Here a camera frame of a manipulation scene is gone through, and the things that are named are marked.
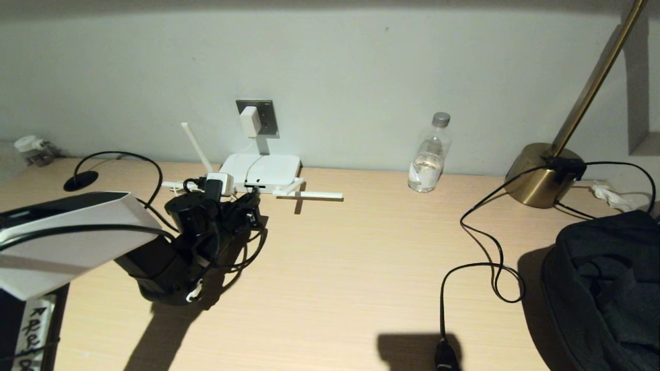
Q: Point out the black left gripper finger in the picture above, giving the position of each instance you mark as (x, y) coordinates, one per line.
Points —
(243, 202)
(258, 203)

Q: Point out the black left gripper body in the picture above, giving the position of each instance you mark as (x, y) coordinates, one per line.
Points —
(227, 221)

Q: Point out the white power adapter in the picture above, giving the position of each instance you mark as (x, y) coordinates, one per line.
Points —
(250, 121)

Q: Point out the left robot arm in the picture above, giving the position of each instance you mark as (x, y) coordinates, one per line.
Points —
(67, 242)

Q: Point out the white router with antennas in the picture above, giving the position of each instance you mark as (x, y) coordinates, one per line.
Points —
(273, 167)

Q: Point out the clear plastic water bottle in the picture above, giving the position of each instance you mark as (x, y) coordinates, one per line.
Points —
(428, 165)

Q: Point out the small grey glass jar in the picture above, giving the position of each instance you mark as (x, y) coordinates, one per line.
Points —
(44, 155)

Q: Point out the brass desk lamp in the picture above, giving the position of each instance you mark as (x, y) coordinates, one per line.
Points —
(536, 180)

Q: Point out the black box on lamp base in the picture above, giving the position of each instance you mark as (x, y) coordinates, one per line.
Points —
(567, 169)

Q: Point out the black fabric bag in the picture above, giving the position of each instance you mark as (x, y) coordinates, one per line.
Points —
(603, 288)

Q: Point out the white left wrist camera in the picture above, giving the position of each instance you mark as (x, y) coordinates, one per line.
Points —
(223, 183)

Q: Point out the grey wall socket plate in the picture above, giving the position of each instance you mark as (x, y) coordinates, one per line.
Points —
(269, 117)

